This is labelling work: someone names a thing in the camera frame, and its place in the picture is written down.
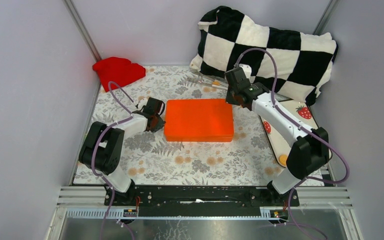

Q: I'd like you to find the orange box lid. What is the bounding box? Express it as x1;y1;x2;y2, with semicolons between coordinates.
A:
163;98;235;142

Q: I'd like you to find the white strawberry tray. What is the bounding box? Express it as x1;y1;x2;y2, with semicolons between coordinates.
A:
260;99;319;168

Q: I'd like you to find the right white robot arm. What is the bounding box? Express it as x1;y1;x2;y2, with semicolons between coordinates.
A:
224;67;330;206

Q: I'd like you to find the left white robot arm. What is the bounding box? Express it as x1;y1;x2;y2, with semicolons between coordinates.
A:
78;97;166;206

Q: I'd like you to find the red cloth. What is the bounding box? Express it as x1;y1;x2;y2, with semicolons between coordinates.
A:
92;56;146;92

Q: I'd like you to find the black white checkered blanket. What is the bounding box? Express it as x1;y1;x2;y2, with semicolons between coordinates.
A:
189;6;339;106

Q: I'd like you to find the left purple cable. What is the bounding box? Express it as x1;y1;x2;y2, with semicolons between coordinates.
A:
90;81;137;240

